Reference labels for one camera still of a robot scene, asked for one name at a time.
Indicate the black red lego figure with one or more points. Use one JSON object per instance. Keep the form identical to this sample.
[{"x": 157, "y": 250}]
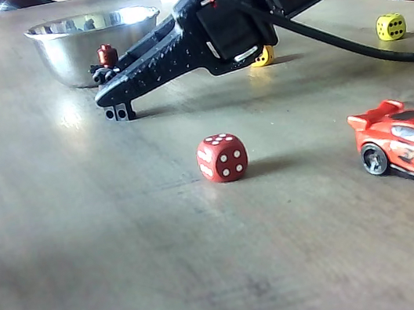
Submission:
[{"x": 106, "y": 54}]

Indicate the steel bowl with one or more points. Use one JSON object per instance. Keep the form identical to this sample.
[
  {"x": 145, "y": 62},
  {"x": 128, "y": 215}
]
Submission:
[{"x": 64, "y": 59}]

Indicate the yellow die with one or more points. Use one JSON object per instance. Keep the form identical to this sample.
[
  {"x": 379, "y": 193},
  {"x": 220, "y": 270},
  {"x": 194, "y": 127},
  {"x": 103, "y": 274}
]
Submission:
[
  {"x": 391, "y": 26},
  {"x": 264, "y": 58}
]

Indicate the red die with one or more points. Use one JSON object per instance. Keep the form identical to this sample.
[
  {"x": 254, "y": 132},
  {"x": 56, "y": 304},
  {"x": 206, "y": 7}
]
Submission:
[{"x": 224, "y": 160}]

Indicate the red toy car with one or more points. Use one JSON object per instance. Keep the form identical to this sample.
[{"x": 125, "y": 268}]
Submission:
[{"x": 408, "y": 145}]

